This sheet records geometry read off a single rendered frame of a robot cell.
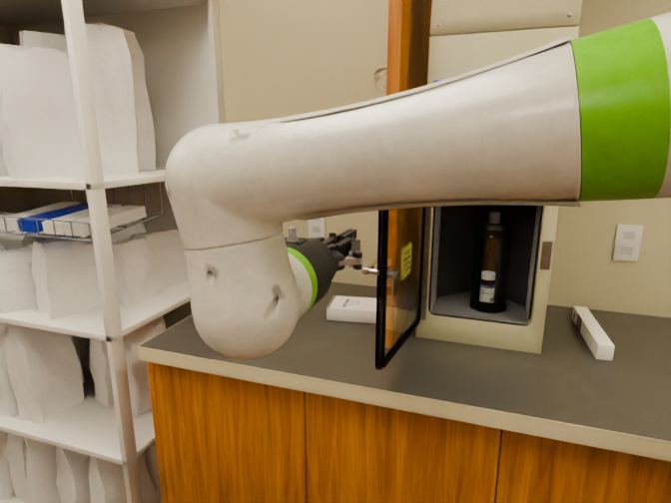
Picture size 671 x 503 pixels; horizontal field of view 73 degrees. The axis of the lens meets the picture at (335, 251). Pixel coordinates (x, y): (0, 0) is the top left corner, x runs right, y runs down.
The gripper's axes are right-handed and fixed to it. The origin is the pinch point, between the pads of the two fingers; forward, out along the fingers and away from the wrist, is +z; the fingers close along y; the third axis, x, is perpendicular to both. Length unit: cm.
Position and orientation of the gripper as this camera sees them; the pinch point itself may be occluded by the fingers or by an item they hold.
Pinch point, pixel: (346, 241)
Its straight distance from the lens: 79.3
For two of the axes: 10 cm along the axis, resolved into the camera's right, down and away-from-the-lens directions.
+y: -9.5, -0.7, 3.2
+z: 3.2, -2.2, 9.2
